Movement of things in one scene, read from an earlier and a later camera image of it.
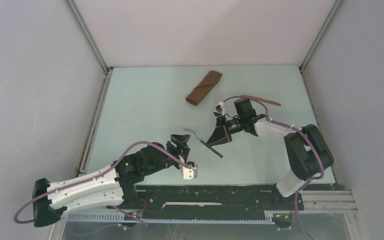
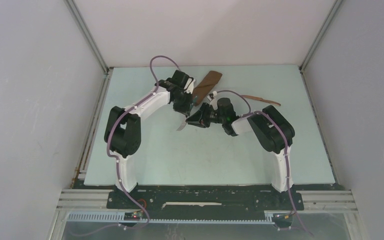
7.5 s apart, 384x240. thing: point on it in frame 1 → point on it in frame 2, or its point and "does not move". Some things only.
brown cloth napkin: x=203 y=88 does not move
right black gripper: x=219 y=136 → x=200 y=118
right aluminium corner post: x=303 y=65 does not move
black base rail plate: x=211 y=198 does not move
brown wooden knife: x=261 y=100 does not move
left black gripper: x=182 y=147 → x=185 y=109
